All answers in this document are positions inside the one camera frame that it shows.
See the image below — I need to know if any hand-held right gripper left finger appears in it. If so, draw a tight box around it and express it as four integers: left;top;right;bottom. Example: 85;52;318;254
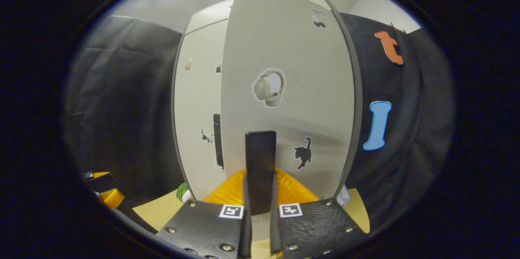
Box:
156;168;253;259

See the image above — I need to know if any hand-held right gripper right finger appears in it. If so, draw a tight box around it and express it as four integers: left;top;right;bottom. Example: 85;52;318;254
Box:
269;168;368;259

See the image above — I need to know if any beige cabinet door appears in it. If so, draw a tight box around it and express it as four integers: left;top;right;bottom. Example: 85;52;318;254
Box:
221;0;363;211
174;19;229;201

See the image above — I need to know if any beige double-door shoe cabinet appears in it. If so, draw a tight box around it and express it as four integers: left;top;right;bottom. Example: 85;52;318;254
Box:
171;0;336;203

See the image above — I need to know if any green white red soft item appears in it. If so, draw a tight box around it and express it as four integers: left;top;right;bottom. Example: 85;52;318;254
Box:
176;182;195;203

